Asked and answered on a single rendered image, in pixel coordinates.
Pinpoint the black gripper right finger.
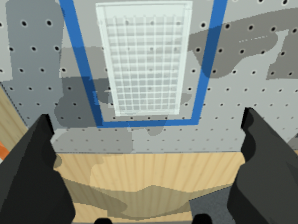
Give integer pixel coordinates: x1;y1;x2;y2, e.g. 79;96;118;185
227;107;298;224

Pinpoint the blue u-shaped tape outline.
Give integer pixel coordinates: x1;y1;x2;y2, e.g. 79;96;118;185
59;0;228;128

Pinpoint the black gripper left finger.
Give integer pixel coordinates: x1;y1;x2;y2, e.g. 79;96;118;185
0;114;76;224

